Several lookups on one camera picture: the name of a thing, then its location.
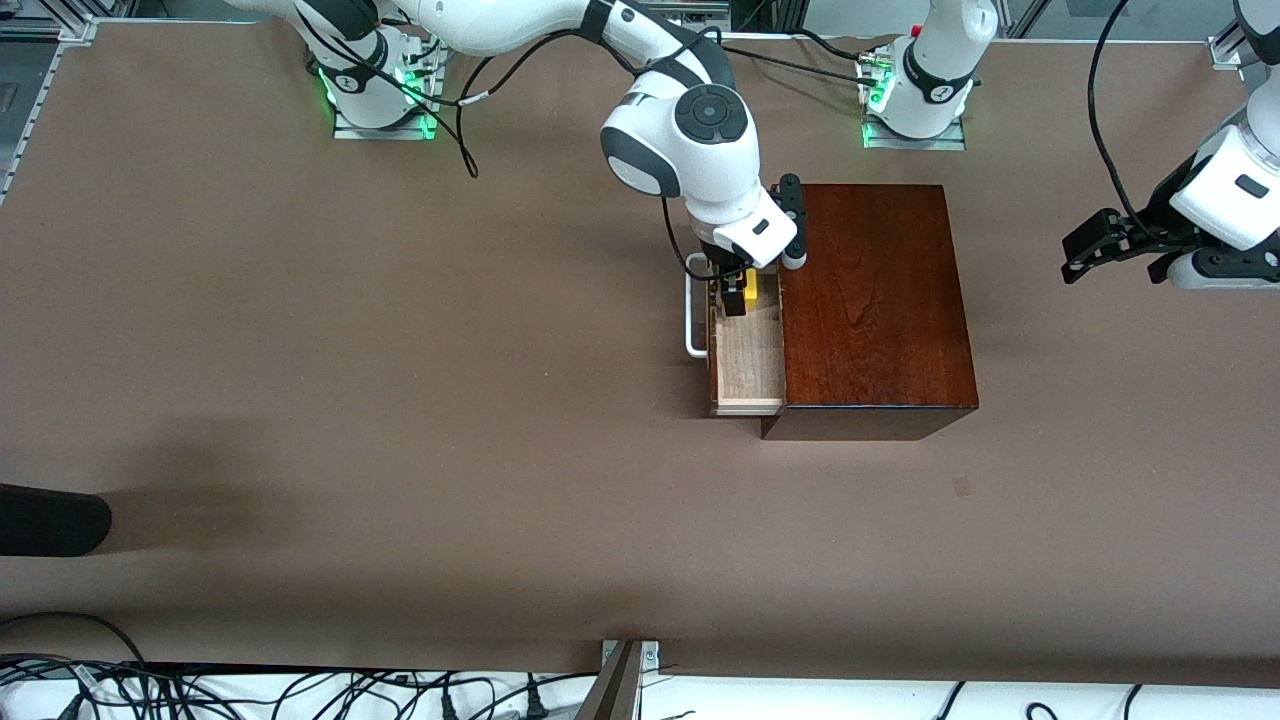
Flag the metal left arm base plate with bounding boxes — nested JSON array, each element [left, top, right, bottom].
[[862, 112, 969, 152]]

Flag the black base cable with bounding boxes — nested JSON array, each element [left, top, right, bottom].
[[715, 28, 886, 86]]

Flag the metal camera mount strut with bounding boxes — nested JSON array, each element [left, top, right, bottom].
[[575, 638, 662, 720]]

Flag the brown paper table cover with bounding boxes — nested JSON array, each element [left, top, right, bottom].
[[0, 20, 1280, 691]]

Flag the aluminium frame profile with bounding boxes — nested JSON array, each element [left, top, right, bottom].
[[1207, 0, 1251, 71]]

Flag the black cable loop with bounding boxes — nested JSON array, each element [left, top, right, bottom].
[[0, 611, 151, 669]]

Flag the dark wooden drawer cabinet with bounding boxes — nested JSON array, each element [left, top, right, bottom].
[[757, 183, 981, 442]]

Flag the silver metal equipment box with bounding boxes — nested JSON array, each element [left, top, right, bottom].
[[650, 0, 732, 32]]

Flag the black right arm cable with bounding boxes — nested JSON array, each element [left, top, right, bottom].
[[293, 0, 727, 284]]

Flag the tangled black cables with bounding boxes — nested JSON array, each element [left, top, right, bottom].
[[0, 655, 601, 720]]

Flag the wooden drawer with white handle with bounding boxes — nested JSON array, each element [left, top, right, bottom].
[[684, 264, 789, 418]]

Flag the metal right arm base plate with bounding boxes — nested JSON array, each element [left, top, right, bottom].
[[333, 98, 440, 142]]

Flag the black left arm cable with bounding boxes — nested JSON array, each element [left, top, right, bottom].
[[1087, 0, 1156, 236]]

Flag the black rounded cylinder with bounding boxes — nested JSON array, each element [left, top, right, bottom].
[[0, 484, 113, 558]]

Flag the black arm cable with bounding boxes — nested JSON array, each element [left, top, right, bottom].
[[293, 0, 727, 284], [1087, 0, 1156, 236]]

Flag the aluminium frame rail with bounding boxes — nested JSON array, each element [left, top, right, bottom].
[[0, 14, 98, 207]]

